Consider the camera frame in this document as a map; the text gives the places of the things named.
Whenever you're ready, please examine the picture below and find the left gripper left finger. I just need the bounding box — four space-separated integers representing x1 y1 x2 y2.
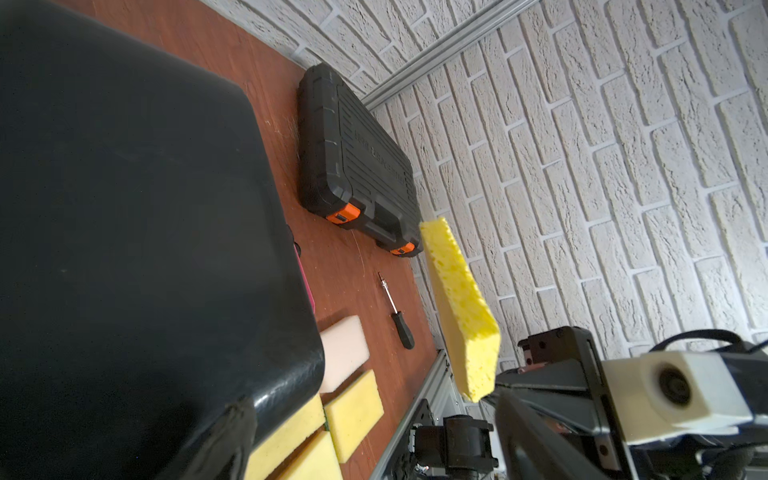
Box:
173 400 257 479

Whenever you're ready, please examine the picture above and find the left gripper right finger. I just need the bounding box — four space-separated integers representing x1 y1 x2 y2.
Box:
495 392 600 479

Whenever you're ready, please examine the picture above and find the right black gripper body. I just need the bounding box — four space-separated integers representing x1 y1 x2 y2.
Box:
495 327 636 479

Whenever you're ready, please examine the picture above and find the bright yellow porous sponge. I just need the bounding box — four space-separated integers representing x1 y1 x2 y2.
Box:
419 218 501 403

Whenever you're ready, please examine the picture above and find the beige sponge pad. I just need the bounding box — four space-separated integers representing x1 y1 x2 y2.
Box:
319 315 370 394

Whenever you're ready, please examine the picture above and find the pink bottom drawer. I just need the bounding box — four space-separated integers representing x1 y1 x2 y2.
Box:
293 241 316 315

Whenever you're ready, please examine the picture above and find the black drawer cabinet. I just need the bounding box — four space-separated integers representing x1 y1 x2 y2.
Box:
1 1 323 479

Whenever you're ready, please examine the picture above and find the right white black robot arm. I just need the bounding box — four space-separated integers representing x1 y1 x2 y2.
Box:
488 327 767 479

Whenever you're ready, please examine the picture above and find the black plastic tool case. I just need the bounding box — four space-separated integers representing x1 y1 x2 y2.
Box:
298 64 422 257

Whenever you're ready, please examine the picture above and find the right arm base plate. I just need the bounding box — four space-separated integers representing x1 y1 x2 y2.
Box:
400 399 499 479

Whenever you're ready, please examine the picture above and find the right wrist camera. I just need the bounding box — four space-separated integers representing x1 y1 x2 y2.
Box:
602 351 756 446

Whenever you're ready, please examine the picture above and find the black handled screwdriver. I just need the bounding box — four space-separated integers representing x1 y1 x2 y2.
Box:
377 272 415 350

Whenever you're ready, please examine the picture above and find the right aluminium corner post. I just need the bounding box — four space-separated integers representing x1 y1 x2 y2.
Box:
361 0 536 110

